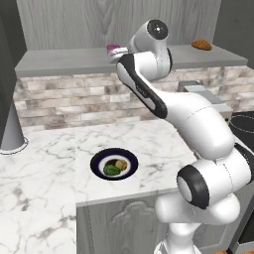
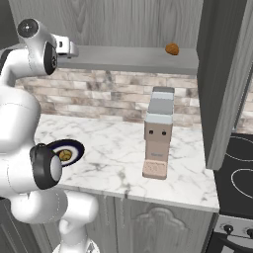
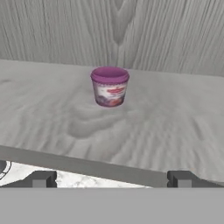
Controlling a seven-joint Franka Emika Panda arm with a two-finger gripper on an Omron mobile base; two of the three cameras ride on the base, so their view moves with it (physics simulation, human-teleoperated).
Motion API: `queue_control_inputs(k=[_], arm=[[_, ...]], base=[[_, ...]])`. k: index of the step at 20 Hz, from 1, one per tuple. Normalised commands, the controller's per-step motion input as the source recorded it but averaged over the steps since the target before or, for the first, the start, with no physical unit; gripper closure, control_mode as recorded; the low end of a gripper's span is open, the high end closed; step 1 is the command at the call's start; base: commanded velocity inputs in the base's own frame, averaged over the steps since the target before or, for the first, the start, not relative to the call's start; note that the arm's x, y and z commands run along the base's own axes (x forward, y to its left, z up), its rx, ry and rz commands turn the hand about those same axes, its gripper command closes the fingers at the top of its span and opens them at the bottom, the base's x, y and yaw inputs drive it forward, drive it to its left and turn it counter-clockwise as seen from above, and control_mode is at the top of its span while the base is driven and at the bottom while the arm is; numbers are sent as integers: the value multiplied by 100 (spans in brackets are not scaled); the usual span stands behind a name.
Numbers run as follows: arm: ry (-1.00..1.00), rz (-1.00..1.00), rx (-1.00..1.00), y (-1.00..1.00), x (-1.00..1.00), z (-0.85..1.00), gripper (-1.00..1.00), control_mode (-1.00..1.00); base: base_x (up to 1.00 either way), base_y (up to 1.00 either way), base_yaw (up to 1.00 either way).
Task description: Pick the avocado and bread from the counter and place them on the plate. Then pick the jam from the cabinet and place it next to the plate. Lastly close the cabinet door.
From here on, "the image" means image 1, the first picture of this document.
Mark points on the grey wood cabinet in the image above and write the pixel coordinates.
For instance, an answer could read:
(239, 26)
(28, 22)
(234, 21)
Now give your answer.
(66, 59)

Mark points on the grey cylinder stand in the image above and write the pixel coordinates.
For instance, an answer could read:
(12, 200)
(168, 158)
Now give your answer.
(11, 132)

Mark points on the brown bread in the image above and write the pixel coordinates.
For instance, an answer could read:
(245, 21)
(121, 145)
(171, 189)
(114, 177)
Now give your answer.
(121, 164)

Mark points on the green avocado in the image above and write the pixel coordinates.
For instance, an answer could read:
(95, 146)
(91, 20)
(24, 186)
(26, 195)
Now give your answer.
(111, 170)

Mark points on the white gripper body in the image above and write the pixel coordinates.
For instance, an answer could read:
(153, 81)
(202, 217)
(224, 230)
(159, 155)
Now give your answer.
(115, 54)

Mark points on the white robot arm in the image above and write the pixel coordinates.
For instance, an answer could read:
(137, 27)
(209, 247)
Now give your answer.
(201, 125)

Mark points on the grey counter cupboard door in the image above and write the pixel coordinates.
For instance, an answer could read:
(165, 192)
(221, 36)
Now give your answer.
(115, 225)

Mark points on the brown croissant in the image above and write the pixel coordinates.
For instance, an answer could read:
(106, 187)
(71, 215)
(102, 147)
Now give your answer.
(201, 44)

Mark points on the dark cabinet door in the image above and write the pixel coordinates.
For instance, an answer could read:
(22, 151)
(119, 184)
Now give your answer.
(6, 66)
(236, 26)

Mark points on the dark blue plate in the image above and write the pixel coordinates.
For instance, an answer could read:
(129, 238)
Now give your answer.
(132, 162)

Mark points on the grey block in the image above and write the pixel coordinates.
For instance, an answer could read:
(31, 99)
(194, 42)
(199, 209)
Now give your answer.
(201, 91)

